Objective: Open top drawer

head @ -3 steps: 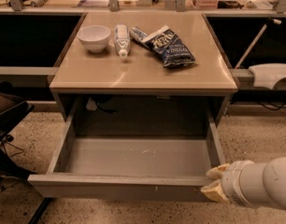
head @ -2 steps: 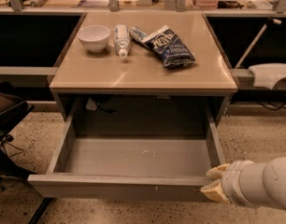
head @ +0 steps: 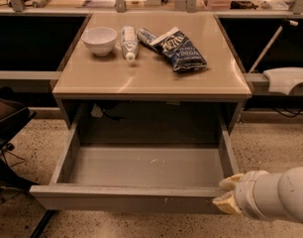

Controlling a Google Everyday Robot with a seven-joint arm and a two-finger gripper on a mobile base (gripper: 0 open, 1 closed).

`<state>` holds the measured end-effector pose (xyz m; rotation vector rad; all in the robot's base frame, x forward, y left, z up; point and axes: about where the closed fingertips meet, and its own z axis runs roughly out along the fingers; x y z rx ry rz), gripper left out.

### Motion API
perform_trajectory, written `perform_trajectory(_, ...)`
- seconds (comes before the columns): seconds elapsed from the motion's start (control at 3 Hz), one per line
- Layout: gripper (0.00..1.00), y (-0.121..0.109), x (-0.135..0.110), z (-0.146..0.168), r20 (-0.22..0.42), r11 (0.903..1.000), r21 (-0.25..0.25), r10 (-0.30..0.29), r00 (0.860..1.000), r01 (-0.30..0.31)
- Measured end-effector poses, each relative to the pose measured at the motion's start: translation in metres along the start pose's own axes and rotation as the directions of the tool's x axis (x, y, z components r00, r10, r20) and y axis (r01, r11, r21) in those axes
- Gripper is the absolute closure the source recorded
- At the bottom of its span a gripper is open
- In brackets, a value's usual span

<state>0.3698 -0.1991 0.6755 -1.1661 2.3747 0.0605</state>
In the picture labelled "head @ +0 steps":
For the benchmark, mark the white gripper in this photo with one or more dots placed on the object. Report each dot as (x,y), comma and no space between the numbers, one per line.
(243,194)

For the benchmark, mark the grey top drawer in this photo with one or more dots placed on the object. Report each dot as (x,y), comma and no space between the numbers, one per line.
(143,157)

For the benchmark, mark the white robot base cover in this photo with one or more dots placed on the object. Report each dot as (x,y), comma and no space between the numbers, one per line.
(283,79)

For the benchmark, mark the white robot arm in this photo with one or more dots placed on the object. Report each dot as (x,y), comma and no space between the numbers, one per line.
(290,193)

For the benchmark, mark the grey drawer cabinet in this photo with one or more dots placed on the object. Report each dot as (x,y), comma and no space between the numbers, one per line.
(150,77)

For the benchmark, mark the blue vinegar chip bag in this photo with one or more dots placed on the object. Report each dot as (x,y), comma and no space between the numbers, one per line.
(176,47)

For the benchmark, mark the clear plastic water bottle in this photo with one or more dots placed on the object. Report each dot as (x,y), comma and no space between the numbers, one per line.
(129,43)

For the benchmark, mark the dark clutter on shelf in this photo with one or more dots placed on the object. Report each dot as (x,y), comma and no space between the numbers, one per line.
(243,4)

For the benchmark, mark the white ceramic bowl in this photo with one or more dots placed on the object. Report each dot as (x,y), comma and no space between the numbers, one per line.
(99,41)

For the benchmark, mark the black office chair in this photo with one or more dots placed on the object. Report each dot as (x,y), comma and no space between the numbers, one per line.
(26,159)

